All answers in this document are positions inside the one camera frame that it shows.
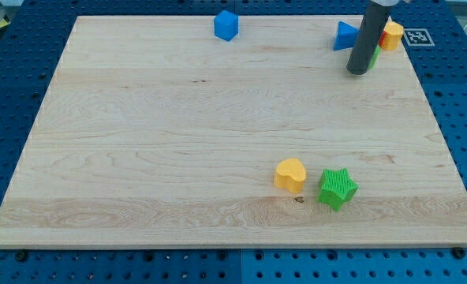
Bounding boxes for yellow heart block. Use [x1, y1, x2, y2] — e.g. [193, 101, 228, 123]
[274, 158, 307, 193]

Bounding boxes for blue triangle block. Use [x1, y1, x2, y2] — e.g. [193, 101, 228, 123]
[333, 21, 359, 50]

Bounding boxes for wooden board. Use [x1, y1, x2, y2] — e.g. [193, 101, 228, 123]
[0, 16, 467, 249]

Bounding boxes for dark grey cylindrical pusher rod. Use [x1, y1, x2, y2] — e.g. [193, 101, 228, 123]
[346, 0, 398, 75]

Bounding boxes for blue cube block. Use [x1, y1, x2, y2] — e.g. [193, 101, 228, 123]
[213, 10, 239, 41]

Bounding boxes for white fiducial marker tag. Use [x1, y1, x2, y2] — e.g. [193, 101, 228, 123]
[404, 28, 435, 47]

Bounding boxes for black bolt left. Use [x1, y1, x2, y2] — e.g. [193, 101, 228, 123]
[14, 250, 28, 263]

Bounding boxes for green star block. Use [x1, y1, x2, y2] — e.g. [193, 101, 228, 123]
[317, 168, 359, 211]

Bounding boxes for black bolt right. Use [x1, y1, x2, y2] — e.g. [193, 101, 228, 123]
[452, 247, 467, 260]

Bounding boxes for red block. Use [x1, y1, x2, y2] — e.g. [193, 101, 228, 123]
[379, 31, 386, 47]

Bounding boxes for black bolt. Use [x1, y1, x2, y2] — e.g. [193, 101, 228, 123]
[14, 250, 28, 263]
[452, 247, 467, 260]

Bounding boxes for green block behind rod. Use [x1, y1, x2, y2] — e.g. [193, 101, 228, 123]
[368, 44, 381, 70]

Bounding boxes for yellow hexagon block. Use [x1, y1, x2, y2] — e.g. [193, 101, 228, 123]
[381, 21, 404, 50]

